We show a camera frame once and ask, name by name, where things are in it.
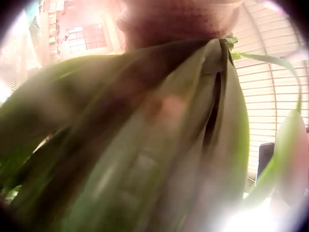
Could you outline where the bunch of green leaves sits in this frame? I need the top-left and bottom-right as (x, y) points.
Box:
(0, 34), (302, 232)

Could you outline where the person's left hand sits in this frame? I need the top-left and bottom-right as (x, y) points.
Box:
(115, 0), (244, 53)

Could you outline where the slatted ceiling panel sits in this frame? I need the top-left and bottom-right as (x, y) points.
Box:
(227, 2), (305, 174)

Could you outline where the dark rectangular screen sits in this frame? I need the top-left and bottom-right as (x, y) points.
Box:
(255, 143), (275, 186)

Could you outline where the window with grid panes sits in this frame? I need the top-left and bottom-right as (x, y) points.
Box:
(68, 23), (108, 54)

